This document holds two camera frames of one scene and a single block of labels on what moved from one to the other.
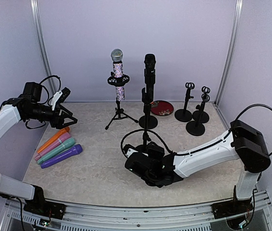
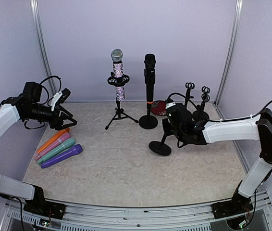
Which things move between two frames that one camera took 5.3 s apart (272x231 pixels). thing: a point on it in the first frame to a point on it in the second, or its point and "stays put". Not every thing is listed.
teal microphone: [65, 144] stays put
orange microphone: [65, 130] stays put
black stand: [148, 121] to [160, 147]
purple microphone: [77, 149] stays put
